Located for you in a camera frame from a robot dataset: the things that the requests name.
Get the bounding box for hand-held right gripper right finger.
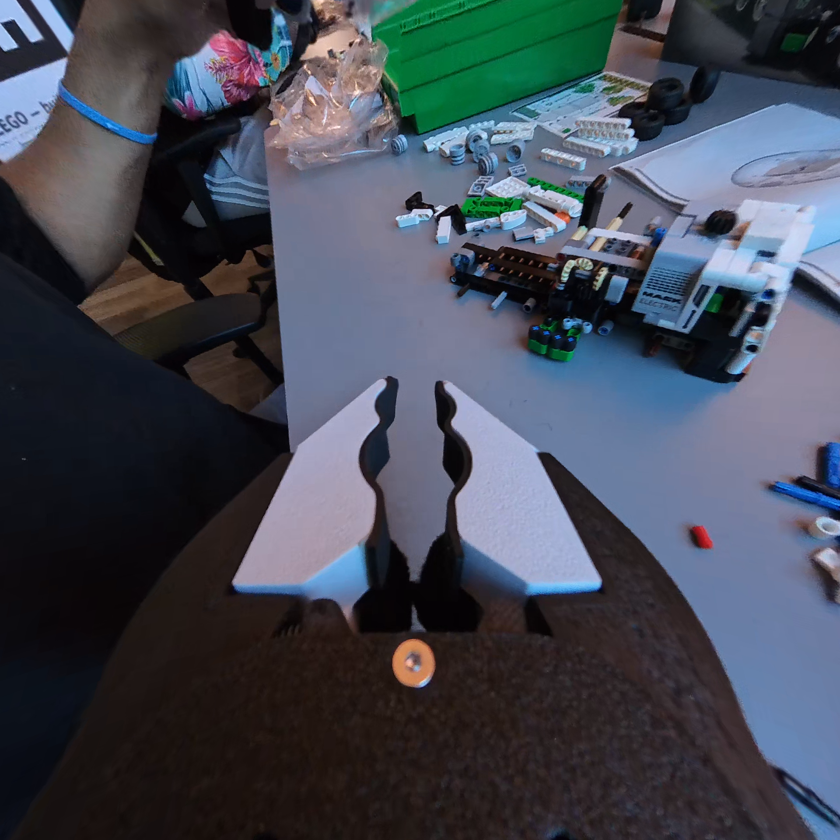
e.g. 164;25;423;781
433;379;603;598

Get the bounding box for green storage bin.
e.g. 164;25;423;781
371;0;624;135

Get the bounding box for black office chair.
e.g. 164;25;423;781
115;292;286;395
128;115;277;303

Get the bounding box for open instruction booklet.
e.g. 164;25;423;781
609;101;840;303

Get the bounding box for blue wristband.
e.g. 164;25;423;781
58;80;158;145

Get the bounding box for green and black lego subassembly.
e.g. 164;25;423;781
527;316;585;363

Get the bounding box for printed marker placard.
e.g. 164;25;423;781
0;0;74;164

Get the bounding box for green technic frame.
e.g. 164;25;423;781
461;196;525;221

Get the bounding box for person's left hand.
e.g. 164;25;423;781
62;0;232;135

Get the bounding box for pile of small lego pins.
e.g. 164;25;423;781
769;441;840;605

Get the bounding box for group of grey wheel hubs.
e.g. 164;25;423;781
390;128;526;177

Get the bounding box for partly built lego truck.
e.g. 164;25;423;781
449;174;818;385

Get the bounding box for sticker sheet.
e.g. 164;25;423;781
512;71;651;135

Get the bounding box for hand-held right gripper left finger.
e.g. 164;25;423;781
231;376;414;624

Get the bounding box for person's left forearm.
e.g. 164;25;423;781
0;92;161;296

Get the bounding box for group of white technic beams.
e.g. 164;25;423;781
539;115;639;172

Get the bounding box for pile of black rubber tyres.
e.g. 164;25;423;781
618;64;721;142

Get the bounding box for crumpled clear plastic bags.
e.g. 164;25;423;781
268;36;403;170

